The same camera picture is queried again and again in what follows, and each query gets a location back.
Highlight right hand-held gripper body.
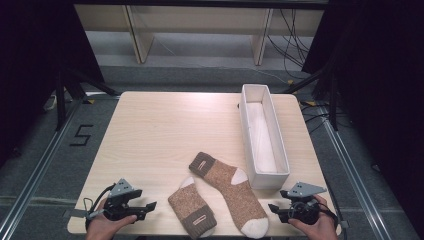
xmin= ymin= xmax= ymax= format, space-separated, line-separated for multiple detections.
xmin=279 ymin=181 xmax=328 ymax=225

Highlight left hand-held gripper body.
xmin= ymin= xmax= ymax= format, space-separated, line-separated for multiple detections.
xmin=103 ymin=178 xmax=136 ymax=222

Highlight brown and white sock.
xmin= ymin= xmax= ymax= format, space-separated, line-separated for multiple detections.
xmin=188 ymin=151 xmax=270 ymax=240
xmin=167 ymin=176 xmax=218 ymax=240

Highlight white rectangular box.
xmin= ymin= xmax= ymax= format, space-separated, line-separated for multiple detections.
xmin=239 ymin=83 xmax=291 ymax=191

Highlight person's left hand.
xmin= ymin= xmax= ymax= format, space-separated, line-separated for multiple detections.
xmin=85 ymin=199 xmax=138 ymax=240

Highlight person's right hand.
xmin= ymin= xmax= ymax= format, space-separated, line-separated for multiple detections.
xmin=288 ymin=195 xmax=338 ymax=240

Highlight black metal stand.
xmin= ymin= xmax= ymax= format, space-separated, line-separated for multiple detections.
xmin=54 ymin=66 xmax=121 ymax=132
xmin=283 ymin=66 xmax=340 ymax=132

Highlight black curtain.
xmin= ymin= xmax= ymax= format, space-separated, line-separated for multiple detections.
xmin=0 ymin=0 xmax=105 ymax=168
xmin=301 ymin=0 xmax=424 ymax=231

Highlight beige wooden furniture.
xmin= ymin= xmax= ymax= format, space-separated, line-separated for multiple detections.
xmin=73 ymin=3 xmax=325 ymax=66

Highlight right hand-held gripper cable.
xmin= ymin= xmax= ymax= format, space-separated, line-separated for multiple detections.
xmin=318 ymin=201 xmax=340 ymax=231

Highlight metal floor rail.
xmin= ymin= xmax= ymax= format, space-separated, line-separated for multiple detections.
xmin=0 ymin=99 xmax=83 ymax=234
xmin=319 ymin=106 xmax=393 ymax=240

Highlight black floor cables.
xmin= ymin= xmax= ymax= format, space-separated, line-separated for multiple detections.
xmin=299 ymin=103 xmax=334 ymax=133

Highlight white strap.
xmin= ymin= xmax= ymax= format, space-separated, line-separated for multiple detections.
xmin=43 ymin=94 xmax=58 ymax=112

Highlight bundle of black cables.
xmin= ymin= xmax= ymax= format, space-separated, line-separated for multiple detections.
xmin=266 ymin=9 xmax=313 ymax=80

